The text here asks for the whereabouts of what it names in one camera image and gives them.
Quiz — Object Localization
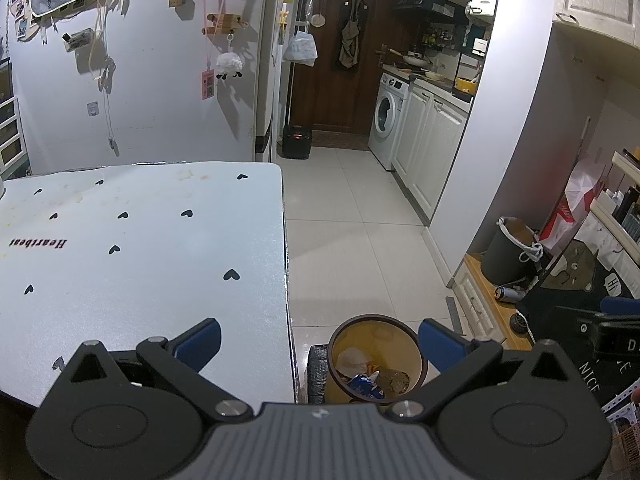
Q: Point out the white kitchen base cabinets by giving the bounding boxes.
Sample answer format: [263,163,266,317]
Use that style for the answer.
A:
[392,85,474,227]

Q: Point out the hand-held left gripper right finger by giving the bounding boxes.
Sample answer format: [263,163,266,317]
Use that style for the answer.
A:
[387,318,578,423]

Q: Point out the brown-rimmed yellow trash bin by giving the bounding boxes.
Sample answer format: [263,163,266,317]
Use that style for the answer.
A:
[326,314,427,406]

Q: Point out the white drawer cabinet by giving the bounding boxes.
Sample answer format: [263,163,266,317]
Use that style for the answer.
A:
[0,59,29,177]

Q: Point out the white storage shelf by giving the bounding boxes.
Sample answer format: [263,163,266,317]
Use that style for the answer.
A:
[589,147,640,272]

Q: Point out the red and white bag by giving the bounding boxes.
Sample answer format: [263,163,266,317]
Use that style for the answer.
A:
[537,157,607,257]

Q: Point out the brown wooden door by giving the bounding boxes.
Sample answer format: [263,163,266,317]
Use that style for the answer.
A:
[290,0,402,137]

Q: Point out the white refrigerator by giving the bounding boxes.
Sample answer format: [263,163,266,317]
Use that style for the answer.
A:
[252,0,294,162]

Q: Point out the wooden skateboard ornament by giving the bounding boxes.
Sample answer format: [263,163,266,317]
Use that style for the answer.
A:
[202,13,250,37]

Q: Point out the frying pan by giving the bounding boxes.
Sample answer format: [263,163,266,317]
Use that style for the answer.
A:
[389,49,432,69]

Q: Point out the white washing machine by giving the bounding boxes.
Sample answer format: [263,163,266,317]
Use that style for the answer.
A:
[368,72,412,171]

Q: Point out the small black and white tag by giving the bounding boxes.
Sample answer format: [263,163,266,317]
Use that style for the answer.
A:
[62,28,96,52]

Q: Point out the brown hanging apron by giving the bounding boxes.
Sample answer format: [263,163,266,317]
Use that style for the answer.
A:
[338,0,363,69]

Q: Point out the grey metal floor strip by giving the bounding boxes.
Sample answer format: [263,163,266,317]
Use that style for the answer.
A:
[446,295,466,337]

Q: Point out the crushed blue drink can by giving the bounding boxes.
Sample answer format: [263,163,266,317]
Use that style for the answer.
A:
[347,374,387,402]

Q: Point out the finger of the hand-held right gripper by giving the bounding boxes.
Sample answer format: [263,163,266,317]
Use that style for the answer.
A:
[600,297,640,317]
[555,305,608,333]

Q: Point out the black floor heater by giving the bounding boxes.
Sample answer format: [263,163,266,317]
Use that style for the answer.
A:
[282,125,314,160]

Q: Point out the brown crumpled paper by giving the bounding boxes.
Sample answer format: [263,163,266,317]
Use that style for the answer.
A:
[375,368,412,394]

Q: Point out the dark range hood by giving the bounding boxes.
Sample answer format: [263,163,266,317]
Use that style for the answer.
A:
[394,0,469,17]

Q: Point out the low white cabinet wooden top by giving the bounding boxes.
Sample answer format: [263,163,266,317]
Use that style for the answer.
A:
[449,252,537,352]

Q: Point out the white heart-print tablecloth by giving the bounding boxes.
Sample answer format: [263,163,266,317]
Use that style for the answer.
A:
[0,161,299,411]

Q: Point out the brown doormat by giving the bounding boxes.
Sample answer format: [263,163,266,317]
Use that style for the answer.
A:
[310,132,371,151]

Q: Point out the white sheep plush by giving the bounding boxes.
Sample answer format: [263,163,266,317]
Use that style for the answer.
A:
[215,52,245,80]

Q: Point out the grey bucket with rope handle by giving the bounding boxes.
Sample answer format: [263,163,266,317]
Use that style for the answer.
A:
[481,216,544,287]

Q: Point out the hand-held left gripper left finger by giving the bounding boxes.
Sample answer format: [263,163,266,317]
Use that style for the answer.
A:
[62,318,253,423]

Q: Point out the hanging clear plastic bag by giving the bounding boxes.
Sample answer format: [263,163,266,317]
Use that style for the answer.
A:
[282,30,319,67]

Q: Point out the black bear-print cloth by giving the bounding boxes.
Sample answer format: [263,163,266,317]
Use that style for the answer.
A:
[517,240,640,411]

